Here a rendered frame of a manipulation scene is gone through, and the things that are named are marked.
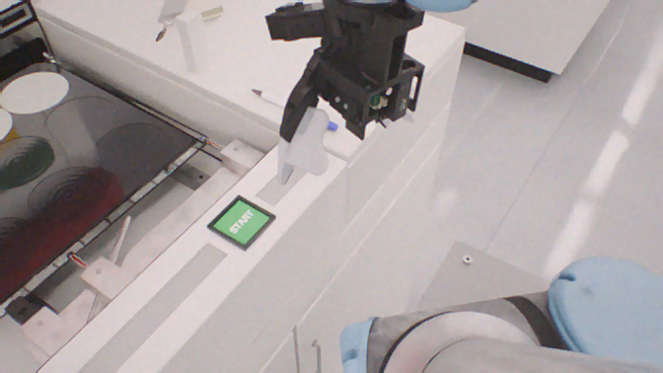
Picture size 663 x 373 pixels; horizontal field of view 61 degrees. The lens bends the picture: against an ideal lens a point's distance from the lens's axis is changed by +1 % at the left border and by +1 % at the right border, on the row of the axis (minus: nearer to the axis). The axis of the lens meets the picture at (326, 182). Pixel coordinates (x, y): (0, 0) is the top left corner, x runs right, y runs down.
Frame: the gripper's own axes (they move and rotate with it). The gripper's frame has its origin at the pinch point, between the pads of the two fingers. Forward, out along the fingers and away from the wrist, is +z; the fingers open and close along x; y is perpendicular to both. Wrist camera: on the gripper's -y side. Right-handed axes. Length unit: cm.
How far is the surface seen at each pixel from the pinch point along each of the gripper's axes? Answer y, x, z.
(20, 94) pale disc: -51, -19, 15
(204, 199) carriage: -15.3, -8.3, 15.8
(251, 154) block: -15.8, -0.1, 12.4
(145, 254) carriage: -12.6, -18.7, 16.5
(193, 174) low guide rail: -23.0, -5.6, 18.6
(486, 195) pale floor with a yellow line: -24, 101, 96
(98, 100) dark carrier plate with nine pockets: -41.6, -10.6, 14.3
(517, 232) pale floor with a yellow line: -8, 96, 96
